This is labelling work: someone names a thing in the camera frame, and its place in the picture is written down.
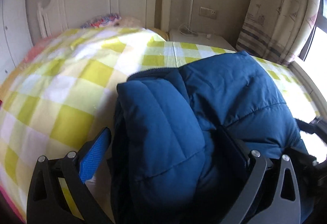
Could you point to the cream pink pillow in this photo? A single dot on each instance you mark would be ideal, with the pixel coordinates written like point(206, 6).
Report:
point(127, 22)

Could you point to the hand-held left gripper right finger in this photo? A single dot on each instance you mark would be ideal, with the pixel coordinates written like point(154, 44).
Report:
point(236, 153)

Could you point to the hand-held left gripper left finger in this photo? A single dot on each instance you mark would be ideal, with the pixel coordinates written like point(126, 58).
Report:
point(94, 153)

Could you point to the white nightstand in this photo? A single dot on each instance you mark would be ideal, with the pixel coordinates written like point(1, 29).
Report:
point(217, 41)

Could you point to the pink bed sheet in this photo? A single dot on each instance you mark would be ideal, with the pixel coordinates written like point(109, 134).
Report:
point(9, 204)

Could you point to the silver pole lamp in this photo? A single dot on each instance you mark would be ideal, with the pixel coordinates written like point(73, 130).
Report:
point(191, 9)

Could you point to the window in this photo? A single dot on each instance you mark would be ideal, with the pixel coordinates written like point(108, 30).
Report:
point(318, 34)

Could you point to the floral patterned pillow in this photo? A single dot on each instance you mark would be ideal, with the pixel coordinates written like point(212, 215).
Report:
point(102, 21)

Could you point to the printed striped curtain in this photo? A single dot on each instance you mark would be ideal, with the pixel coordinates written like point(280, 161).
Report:
point(281, 9)

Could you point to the blue padded jacket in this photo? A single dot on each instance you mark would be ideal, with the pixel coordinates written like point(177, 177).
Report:
point(178, 116)

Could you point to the cream window sill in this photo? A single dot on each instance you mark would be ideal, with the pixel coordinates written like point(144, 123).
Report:
point(311, 80)

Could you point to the yellow checkered blanket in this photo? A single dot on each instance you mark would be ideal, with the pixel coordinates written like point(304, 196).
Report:
point(66, 80)

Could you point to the wall socket panel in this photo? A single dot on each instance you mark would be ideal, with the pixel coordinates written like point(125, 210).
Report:
point(208, 12)

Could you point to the white wardrobe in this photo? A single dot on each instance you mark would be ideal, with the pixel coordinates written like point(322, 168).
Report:
point(12, 22)

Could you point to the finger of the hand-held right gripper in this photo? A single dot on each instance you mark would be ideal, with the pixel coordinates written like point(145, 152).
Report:
point(319, 170)
point(320, 126)

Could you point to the yellow pillow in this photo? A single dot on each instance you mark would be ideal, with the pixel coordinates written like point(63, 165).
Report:
point(159, 33)

